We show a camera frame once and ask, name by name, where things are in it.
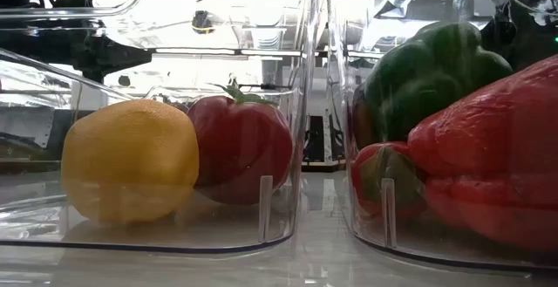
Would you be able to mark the green bell pepper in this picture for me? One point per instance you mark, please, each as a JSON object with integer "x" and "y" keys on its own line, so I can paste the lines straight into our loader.
{"x": 427, "y": 82}

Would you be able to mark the red bell pepper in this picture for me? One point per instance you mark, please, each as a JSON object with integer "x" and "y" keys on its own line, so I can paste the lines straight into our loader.
{"x": 492, "y": 147}

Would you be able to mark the orange-yellow mango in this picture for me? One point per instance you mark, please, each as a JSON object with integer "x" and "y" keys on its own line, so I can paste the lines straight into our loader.
{"x": 131, "y": 156}

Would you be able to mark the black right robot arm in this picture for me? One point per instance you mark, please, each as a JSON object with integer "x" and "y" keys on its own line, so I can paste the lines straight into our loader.
{"x": 523, "y": 43}

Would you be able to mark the black metal table frame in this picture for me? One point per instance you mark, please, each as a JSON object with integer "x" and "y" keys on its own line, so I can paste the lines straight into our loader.
{"x": 314, "y": 143}

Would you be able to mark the clear plastic bin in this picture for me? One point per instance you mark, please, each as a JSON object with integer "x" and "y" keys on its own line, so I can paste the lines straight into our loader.
{"x": 388, "y": 213}
{"x": 266, "y": 208}

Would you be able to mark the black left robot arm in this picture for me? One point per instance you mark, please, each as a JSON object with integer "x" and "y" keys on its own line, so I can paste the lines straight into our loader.
{"x": 100, "y": 56}

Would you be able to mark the red tomato with green stem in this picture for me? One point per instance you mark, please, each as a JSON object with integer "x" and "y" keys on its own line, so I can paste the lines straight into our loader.
{"x": 240, "y": 147}

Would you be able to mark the bright red chili pepper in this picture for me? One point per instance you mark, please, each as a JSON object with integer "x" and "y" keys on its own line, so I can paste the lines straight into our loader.
{"x": 375, "y": 178}

